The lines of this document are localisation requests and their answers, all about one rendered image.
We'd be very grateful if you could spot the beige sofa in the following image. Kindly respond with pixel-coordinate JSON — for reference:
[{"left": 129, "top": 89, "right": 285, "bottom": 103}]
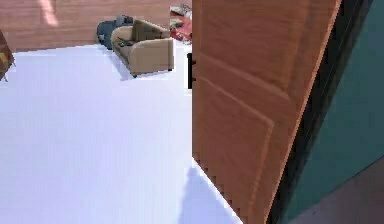
[{"left": 110, "top": 19, "right": 175, "bottom": 78}]

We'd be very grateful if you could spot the black door handle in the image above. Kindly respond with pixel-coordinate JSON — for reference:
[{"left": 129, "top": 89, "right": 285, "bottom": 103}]
[{"left": 187, "top": 52, "right": 193, "bottom": 90}]

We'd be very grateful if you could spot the brown wooden furniture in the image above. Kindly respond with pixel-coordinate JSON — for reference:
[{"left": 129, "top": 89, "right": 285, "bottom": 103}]
[{"left": 0, "top": 29, "right": 16, "bottom": 81}]

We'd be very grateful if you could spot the red sofa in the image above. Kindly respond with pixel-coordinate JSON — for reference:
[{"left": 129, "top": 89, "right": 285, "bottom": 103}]
[{"left": 169, "top": 3, "right": 193, "bottom": 44}]

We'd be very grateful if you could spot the brown wooden room door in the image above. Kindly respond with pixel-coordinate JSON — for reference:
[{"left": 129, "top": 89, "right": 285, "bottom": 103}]
[{"left": 191, "top": 0, "right": 343, "bottom": 224}]

